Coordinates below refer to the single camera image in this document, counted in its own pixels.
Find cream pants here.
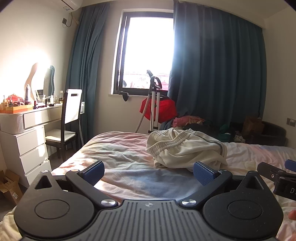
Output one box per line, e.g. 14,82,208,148
146,127,228,173

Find black sofa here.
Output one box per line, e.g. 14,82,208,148
229,120,288,147

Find white air conditioner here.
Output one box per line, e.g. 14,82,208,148
60,0,82,11

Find pile of clothes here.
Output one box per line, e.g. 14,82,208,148
159,115,245,143

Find garment steamer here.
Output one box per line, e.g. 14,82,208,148
134,70,167,134

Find dark wooden chair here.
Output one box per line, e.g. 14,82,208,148
45,89,83,161

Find dark framed window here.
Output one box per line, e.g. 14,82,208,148
111,9,175,96

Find black wall plug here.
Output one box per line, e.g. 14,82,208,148
61,11,73,27

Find red cloth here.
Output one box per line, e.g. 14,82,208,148
140,96,178,123

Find pastel bed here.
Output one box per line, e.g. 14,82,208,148
0,131,296,241

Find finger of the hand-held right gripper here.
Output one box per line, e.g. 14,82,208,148
257,162,284,181
284,159,296,173

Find brown paper bag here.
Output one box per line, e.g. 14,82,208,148
242,116,264,138

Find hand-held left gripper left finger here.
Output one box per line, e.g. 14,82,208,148
25,160,118,210

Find row of cosmetic bottles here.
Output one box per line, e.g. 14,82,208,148
32,89,64,110

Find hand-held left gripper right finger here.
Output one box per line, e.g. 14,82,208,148
181,161,274,210

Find wavy mirror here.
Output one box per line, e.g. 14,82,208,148
24,62,56,98

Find orange tray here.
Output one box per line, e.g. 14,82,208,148
5,104,33,114

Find teal curtain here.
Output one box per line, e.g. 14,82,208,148
65,3,111,144
166,0,266,137

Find white dresser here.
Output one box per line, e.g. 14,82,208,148
0,103,64,189

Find cardboard box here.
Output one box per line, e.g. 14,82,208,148
0,169,23,205

